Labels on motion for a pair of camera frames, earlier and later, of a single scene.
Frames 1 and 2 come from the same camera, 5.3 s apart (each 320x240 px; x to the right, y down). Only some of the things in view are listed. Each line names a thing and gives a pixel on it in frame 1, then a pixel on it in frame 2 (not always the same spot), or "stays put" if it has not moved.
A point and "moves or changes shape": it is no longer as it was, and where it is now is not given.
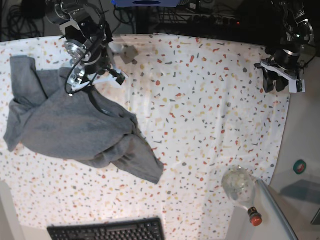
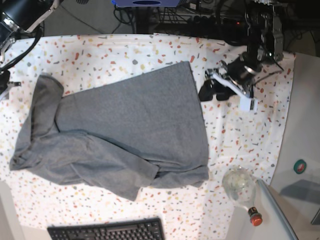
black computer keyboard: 145,229 stays put
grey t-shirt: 86,126 moves or changes shape
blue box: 145,3 stays put
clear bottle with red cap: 239,184 stays put
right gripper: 285,62 → 240,72
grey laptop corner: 316,220 stays put
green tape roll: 299,166 stays put
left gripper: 90,64 → 4,81
